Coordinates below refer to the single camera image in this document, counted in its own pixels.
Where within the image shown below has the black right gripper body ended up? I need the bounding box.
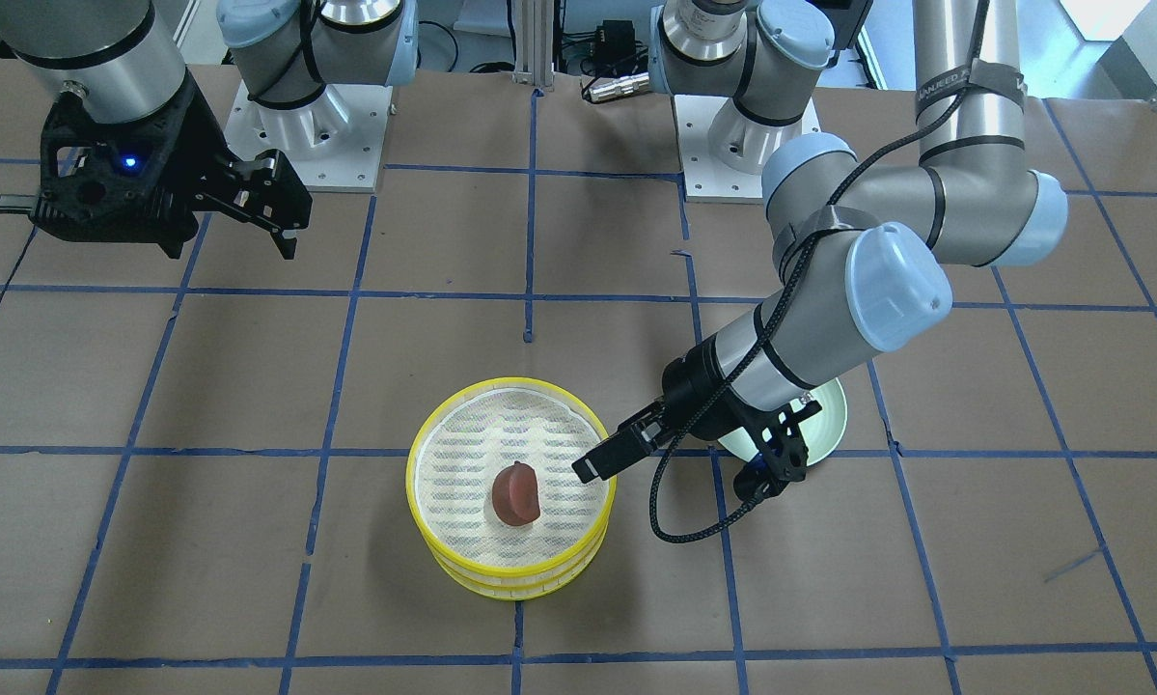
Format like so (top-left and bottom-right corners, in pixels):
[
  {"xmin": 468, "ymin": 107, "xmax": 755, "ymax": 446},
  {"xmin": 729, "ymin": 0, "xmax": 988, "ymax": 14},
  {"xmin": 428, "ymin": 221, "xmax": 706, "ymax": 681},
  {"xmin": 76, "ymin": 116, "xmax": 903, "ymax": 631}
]
[{"xmin": 34, "ymin": 72, "xmax": 314, "ymax": 260}]

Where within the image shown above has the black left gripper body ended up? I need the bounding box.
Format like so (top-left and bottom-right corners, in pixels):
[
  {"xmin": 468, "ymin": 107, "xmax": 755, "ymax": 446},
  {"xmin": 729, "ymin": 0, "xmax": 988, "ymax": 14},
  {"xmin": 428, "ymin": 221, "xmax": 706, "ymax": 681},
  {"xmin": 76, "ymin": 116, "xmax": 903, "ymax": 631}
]
[{"xmin": 626, "ymin": 352, "xmax": 791, "ymax": 454}]

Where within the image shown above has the brown bun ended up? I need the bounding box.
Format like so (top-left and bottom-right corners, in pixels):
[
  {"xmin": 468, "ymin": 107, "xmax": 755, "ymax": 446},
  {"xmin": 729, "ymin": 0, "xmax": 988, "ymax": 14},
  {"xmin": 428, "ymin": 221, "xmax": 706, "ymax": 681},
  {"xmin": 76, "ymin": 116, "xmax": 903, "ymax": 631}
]
[{"xmin": 491, "ymin": 460, "xmax": 541, "ymax": 527}]

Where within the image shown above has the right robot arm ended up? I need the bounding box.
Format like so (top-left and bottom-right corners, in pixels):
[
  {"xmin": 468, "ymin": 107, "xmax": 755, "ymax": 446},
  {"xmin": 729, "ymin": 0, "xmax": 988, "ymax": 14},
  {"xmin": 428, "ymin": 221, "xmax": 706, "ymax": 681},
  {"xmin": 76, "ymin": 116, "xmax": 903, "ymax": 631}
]
[{"xmin": 0, "ymin": 1, "xmax": 419, "ymax": 260}]

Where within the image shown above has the light green plate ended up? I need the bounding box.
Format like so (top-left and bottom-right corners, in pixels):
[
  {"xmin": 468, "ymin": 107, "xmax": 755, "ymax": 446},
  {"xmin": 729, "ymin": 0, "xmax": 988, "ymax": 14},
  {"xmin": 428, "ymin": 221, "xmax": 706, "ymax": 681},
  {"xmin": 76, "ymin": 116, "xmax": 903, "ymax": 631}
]
[{"xmin": 718, "ymin": 378, "xmax": 848, "ymax": 467}]

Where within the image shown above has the black power adapter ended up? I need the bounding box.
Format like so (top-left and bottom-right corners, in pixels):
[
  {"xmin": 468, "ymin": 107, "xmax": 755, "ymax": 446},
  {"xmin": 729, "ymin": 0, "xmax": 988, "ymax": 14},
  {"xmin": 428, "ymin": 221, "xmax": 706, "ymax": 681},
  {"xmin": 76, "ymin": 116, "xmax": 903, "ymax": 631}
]
[{"xmin": 592, "ymin": 19, "xmax": 638, "ymax": 65}]

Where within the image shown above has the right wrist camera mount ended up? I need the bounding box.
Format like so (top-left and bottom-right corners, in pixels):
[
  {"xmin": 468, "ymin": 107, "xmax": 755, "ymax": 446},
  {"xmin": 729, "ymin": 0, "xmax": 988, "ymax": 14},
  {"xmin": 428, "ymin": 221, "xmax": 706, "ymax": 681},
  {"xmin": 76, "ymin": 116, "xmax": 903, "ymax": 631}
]
[{"xmin": 28, "ymin": 91, "xmax": 199, "ymax": 259}]

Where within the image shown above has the braided black cable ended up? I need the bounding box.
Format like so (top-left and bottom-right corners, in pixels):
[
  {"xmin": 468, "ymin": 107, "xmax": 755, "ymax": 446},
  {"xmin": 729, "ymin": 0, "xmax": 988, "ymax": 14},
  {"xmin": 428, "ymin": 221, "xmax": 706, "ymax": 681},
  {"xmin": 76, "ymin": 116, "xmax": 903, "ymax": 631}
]
[{"xmin": 647, "ymin": 0, "xmax": 994, "ymax": 545}]

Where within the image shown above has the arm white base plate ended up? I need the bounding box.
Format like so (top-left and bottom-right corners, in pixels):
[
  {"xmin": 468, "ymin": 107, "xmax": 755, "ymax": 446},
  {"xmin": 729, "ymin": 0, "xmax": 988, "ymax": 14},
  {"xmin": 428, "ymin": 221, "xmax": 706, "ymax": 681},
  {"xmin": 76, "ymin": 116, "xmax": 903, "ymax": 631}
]
[
  {"xmin": 224, "ymin": 84, "xmax": 395, "ymax": 194},
  {"xmin": 675, "ymin": 94, "xmax": 820, "ymax": 204}
]

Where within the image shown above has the aluminium frame post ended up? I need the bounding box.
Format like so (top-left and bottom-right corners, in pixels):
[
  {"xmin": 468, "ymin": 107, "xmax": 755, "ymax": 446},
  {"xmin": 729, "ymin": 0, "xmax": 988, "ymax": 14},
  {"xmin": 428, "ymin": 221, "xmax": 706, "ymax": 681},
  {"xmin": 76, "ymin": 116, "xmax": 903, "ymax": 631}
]
[{"xmin": 508, "ymin": 1, "xmax": 559, "ymax": 93}]

